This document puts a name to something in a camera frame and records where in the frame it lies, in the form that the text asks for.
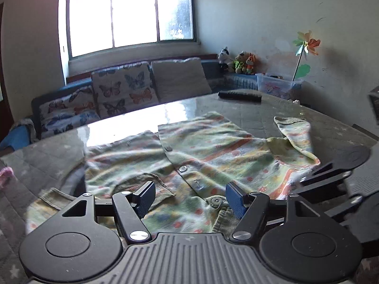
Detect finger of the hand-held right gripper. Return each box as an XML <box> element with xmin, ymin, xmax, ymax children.
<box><xmin>298</xmin><ymin>161</ymin><xmax>353</xmax><ymax>189</ymax></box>
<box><xmin>324</xmin><ymin>196</ymin><xmax>364</xmax><ymax>223</ymax></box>

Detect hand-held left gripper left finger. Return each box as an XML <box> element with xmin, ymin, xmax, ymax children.
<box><xmin>61</xmin><ymin>181</ymin><xmax>156</xmax><ymax>245</ymax></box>

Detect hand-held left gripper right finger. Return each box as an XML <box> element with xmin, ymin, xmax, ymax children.
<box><xmin>226</xmin><ymin>182</ymin><xmax>325</xmax><ymax>243</ymax></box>

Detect floral striped baby shirt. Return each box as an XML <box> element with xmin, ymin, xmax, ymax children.
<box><xmin>25</xmin><ymin>111</ymin><xmax>322</xmax><ymax>235</ymax></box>

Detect dark chair back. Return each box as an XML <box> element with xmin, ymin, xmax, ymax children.
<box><xmin>367</xmin><ymin>86</ymin><xmax>379</xmax><ymax>119</ymax></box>

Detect clear plastic storage box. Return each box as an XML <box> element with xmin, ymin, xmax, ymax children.
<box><xmin>256</xmin><ymin>73</ymin><xmax>304</xmax><ymax>101</ymax></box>

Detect black remote control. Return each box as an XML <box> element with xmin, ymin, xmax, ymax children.
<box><xmin>218</xmin><ymin>90</ymin><xmax>262</xmax><ymax>103</ymax></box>

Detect large butterfly print cushion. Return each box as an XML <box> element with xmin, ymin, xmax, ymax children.
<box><xmin>91</xmin><ymin>62</ymin><xmax>159</xmax><ymax>119</ymax></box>

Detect small butterfly print cushion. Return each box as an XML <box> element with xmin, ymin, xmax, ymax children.
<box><xmin>38</xmin><ymin>85</ymin><xmax>100</xmax><ymax>139</ymax></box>

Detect paper pinwheel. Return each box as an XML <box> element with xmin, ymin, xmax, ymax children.
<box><xmin>291</xmin><ymin>30</ymin><xmax>322</xmax><ymax>82</ymax></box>

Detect beige cushion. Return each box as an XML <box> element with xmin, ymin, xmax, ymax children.
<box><xmin>151</xmin><ymin>57</ymin><xmax>213</xmax><ymax>105</ymax></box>

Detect dark blue sofa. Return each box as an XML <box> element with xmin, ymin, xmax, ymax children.
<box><xmin>31</xmin><ymin>53</ymin><xmax>259</xmax><ymax>140</ymax></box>

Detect orange plush toy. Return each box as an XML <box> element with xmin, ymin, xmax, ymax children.
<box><xmin>244</xmin><ymin>53</ymin><xmax>258</xmax><ymax>75</ymax></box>

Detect green and yellow plush toy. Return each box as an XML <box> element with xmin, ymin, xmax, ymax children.
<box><xmin>234</xmin><ymin>51</ymin><xmax>248</xmax><ymax>75</ymax></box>

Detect black and white plush toy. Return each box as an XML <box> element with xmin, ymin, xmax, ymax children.
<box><xmin>218</xmin><ymin>47</ymin><xmax>235</xmax><ymax>72</ymax></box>

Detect pink knitted item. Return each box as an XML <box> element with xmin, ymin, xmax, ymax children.
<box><xmin>0</xmin><ymin>167</ymin><xmax>15</xmax><ymax>187</ymax></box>

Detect blue cloth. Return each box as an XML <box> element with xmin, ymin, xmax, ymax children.
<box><xmin>0</xmin><ymin>124</ymin><xmax>31</xmax><ymax>152</ymax></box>

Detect window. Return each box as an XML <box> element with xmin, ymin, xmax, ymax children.
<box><xmin>66</xmin><ymin>0</ymin><xmax>196</xmax><ymax>58</ymax></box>

